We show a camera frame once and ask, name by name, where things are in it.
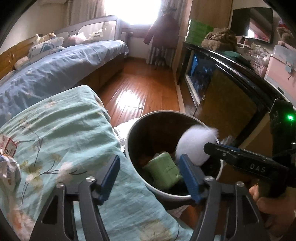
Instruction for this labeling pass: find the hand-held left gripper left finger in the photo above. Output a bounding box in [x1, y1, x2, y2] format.
[30, 154, 121, 241]

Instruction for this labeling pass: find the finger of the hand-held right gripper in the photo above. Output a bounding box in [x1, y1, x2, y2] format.
[217, 142, 243, 153]
[203, 142, 246, 164]

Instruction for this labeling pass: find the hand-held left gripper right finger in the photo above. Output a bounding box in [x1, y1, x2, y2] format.
[179, 154, 270, 241]

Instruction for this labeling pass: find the green drink carton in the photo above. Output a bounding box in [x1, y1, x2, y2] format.
[144, 152, 183, 189]

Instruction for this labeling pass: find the round white waste bin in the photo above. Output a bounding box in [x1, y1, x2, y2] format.
[125, 111, 224, 202]

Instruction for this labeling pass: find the white plastic wrapper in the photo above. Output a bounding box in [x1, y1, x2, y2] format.
[0, 155, 22, 186]

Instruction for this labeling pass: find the red and white wrapper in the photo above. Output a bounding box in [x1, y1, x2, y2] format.
[0, 136, 18, 157]

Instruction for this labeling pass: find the person's right hand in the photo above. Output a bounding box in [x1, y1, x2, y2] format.
[248, 184, 296, 234]

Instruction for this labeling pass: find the silver foil sheet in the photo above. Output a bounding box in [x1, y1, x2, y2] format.
[113, 119, 137, 151]

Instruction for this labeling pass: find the black television cabinet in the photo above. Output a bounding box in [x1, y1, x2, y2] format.
[177, 40, 296, 151]

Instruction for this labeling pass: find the green floral sheet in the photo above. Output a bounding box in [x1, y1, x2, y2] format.
[0, 85, 192, 241]

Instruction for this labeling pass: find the white lattice basket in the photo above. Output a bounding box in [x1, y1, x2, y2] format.
[250, 54, 269, 77]

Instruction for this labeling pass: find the dark green cloth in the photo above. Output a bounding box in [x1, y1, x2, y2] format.
[223, 50, 251, 66]

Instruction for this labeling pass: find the pink storage box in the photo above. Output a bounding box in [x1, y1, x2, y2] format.
[264, 44, 296, 93]

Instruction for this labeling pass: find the grey curtain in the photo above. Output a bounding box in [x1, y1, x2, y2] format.
[147, 0, 192, 66]

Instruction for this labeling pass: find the brown plush toy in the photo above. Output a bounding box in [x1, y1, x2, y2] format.
[201, 28, 238, 51]

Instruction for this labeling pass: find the coat rack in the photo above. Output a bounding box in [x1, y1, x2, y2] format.
[153, 6, 176, 70]

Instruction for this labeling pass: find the blue bed cover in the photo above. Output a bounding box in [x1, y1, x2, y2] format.
[0, 40, 129, 126]

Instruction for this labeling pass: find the stack of green boxes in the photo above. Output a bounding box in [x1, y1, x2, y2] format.
[186, 19, 214, 42]

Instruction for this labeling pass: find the flat screen television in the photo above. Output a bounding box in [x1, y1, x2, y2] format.
[231, 7, 274, 43]

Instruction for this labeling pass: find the dark red coat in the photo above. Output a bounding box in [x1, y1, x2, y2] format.
[143, 15, 179, 48]

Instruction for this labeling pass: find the tall wooden wardrobe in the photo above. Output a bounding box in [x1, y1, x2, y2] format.
[172, 0, 233, 77]

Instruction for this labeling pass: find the blue print pillow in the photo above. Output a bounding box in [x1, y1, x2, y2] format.
[46, 45, 67, 53]

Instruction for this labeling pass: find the pink plush toy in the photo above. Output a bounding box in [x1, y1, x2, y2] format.
[67, 32, 86, 45]

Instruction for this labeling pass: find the small white pillow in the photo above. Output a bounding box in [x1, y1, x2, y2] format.
[14, 56, 30, 70]

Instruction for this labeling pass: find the panda print pillow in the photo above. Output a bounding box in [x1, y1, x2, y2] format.
[28, 37, 64, 57]

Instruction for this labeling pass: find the wooden desk with drawers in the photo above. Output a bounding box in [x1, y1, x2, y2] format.
[121, 25, 148, 40]

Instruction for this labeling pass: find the bright window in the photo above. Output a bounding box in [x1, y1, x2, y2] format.
[104, 0, 162, 26]

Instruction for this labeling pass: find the grey bed guard rail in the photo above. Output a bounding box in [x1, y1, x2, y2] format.
[54, 15, 122, 45]

